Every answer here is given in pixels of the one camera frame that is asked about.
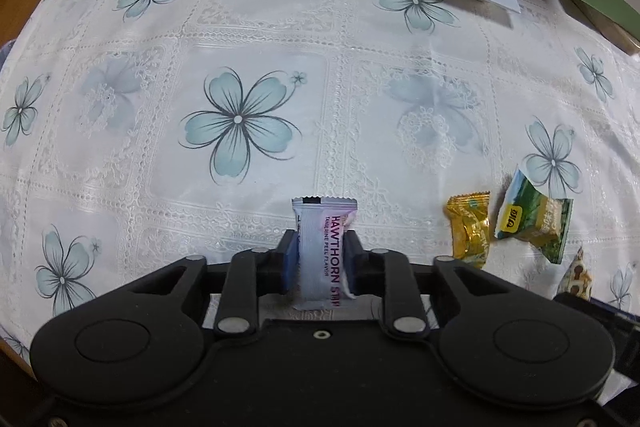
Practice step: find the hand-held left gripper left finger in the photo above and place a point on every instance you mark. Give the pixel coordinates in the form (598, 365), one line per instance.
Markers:
(289, 264)

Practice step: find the brown patterned snack packet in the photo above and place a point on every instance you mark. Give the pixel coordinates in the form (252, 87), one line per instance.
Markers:
(576, 279)

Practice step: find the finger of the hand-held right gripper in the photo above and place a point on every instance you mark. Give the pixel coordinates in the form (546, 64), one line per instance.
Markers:
(595, 314)

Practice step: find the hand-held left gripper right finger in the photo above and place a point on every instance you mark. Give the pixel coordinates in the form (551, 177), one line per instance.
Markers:
(354, 264)

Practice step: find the white pink snack packet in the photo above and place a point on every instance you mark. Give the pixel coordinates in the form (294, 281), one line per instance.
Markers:
(320, 257)

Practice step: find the green yellow snack packet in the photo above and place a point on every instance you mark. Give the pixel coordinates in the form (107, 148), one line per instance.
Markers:
(535, 217)

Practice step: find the white floral tablecloth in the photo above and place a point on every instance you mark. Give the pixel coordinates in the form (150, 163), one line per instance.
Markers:
(350, 107)

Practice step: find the gold yellow candy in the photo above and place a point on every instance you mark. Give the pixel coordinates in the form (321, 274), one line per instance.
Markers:
(470, 227)

